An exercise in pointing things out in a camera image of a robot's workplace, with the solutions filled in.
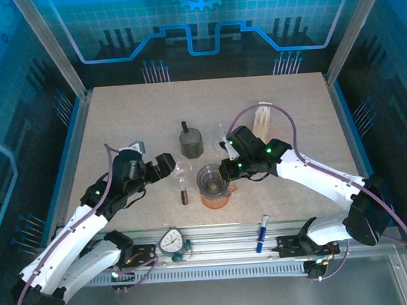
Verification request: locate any white slotted cable duct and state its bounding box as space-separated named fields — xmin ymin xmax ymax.
xmin=82 ymin=256 xmax=315 ymax=289

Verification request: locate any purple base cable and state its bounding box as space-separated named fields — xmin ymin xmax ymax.
xmin=314 ymin=239 xmax=353 ymax=282
xmin=112 ymin=254 xmax=161 ymax=294

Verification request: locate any aluminium frame post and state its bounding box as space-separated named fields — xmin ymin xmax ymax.
xmin=320 ymin=0 xmax=388 ymax=83
xmin=10 ymin=0 xmax=89 ymax=102

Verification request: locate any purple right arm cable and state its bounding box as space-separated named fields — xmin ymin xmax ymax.
xmin=223 ymin=95 xmax=407 ymax=259

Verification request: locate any grey octagonal glass server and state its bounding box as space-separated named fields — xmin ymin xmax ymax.
xmin=177 ymin=119 xmax=206 ymax=161

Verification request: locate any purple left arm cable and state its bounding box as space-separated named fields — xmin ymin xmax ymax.
xmin=2 ymin=142 xmax=130 ymax=305

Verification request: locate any coffee filter paper pack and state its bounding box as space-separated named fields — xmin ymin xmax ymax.
xmin=250 ymin=99 xmax=275 ymax=142

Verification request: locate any aluminium extrusion rail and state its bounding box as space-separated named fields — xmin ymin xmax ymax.
xmin=90 ymin=216 xmax=335 ymax=273

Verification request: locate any green alarm clock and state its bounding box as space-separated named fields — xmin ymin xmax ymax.
xmin=157 ymin=226 xmax=194 ymax=264

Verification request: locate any blue aluminium table side rail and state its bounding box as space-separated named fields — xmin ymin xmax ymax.
xmin=30 ymin=90 xmax=99 ymax=246
xmin=325 ymin=73 xmax=372 ymax=184

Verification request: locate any smoky grey plastic dripper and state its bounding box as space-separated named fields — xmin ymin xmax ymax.
xmin=197 ymin=173 xmax=230 ymax=200
xmin=195 ymin=162 xmax=228 ymax=193

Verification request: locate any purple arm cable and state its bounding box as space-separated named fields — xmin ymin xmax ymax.
xmin=223 ymin=95 xmax=407 ymax=259
xmin=2 ymin=142 xmax=130 ymax=305

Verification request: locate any blue marker pen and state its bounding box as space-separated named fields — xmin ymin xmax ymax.
xmin=254 ymin=213 xmax=272 ymax=254

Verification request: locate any orange glass server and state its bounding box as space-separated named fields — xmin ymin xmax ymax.
xmin=198 ymin=183 xmax=241 ymax=212

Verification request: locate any clear glass server brown handle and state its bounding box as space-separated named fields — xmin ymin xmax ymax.
xmin=170 ymin=155 xmax=196 ymax=207

